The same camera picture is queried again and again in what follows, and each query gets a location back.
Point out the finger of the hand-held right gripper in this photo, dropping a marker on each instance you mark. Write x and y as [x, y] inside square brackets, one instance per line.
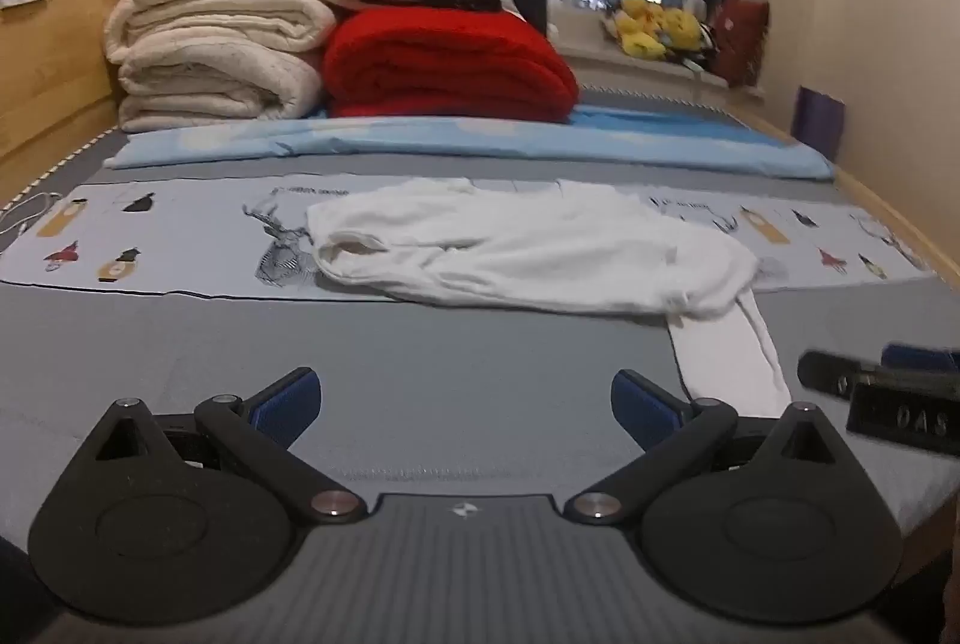
[919, 357]
[829, 372]

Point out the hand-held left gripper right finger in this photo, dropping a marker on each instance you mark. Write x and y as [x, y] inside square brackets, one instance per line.
[641, 408]

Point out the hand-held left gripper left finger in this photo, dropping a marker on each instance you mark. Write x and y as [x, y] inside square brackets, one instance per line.
[289, 400]

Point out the white baby garment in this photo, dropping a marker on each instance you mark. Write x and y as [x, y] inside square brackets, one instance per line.
[525, 254]

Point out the grey bed cover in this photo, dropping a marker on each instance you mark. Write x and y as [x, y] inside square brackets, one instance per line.
[450, 344]

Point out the printed bed sheet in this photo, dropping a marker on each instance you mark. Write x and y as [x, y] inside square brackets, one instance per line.
[187, 224]

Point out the light blue sheet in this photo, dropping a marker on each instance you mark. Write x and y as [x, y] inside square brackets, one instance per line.
[450, 137]

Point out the cream folded quilt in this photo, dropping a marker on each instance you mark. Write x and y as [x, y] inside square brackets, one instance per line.
[217, 59]

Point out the white windowsill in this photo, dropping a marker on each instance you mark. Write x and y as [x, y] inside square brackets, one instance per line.
[600, 57]

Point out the red folded blanket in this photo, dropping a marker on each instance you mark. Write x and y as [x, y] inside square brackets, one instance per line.
[442, 66]

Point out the yellow plush toy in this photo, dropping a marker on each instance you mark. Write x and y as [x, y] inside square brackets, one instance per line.
[641, 25]
[684, 27]

